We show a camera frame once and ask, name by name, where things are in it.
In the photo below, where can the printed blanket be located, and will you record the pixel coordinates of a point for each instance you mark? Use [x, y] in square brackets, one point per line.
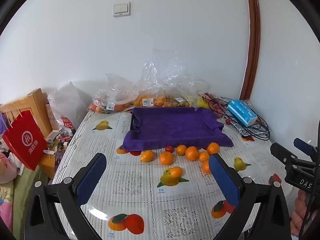
[5, 210]

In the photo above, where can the large mandarin with green stem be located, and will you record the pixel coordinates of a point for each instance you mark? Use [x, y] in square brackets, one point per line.
[213, 148]

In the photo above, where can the wooden furniture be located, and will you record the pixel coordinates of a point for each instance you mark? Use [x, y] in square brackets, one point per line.
[35, 100]

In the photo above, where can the red cherry tomato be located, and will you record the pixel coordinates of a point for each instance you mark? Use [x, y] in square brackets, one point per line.
[228, 121]
[169, 148]

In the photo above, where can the wooden door frame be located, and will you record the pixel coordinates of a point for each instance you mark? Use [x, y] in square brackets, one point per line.
[251, 42]

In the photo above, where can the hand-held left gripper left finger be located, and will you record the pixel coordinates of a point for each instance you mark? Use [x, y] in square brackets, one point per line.
[91, 177]

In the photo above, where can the red paper bag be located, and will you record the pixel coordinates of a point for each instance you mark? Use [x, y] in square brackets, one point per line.
[23, 140]

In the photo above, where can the blue tissue pack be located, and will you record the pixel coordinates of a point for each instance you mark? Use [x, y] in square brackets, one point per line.
[241, 115]

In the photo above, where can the yellow packet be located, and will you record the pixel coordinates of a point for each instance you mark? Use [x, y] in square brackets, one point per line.
[197, 101]

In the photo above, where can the pile of small bottles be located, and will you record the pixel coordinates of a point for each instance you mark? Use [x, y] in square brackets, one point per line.
[61, 138]

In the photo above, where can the person's right hand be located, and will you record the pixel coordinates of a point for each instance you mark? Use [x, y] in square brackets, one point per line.
[298, 205]

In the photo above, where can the green bed sheet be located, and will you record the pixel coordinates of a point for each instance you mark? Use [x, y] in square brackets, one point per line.
[27, 205]

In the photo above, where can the small orange mandarin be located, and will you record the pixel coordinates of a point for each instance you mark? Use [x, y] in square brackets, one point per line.
[203, 156]

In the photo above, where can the oval orange kumquat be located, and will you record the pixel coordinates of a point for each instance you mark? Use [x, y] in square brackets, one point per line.
[147, 155]

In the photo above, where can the purple towel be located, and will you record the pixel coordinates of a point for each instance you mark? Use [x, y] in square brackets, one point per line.
[175, 127]

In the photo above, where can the clear bag of longans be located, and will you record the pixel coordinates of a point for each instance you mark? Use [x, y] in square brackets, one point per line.
[178, 102]

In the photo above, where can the clear bag of kumquats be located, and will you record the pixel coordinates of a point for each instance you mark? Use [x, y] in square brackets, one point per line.
[152, 90]

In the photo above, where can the clear bag of small oranges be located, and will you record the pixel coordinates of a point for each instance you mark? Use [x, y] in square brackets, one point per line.
[112, 102]

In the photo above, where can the large orange mandarin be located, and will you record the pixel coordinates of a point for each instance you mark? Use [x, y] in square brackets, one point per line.
[192, 153]
[166, 158]

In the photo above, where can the black and white patterned pouch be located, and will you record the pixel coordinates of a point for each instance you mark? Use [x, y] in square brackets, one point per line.
[243, 128]

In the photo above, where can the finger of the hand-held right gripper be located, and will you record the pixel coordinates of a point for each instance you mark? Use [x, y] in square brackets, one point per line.
[281, 152]
[303, 145]

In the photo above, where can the white plastic bag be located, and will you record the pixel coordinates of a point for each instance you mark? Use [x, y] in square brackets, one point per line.
[67, 97]

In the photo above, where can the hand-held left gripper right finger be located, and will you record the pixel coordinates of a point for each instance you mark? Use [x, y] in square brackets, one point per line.
[223, 177]

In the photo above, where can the fruit print tablecloth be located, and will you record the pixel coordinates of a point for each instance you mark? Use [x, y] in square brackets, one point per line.
[140, 200]

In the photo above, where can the white light switch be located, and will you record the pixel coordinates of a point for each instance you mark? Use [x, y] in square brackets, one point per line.
[121, 9]

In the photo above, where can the bag of cherry tomatoes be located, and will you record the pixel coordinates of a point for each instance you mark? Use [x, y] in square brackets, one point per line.
[217, 105]

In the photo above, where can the floral paper box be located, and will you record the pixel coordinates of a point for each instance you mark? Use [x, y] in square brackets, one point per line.
[51, 116]

